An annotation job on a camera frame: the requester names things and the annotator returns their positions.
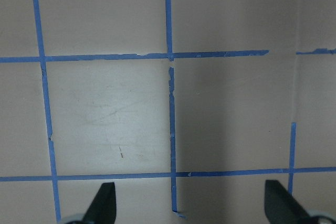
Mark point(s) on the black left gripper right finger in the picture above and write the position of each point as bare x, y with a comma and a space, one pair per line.
280, 207

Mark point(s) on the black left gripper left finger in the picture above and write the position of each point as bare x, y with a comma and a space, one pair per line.
103, 208

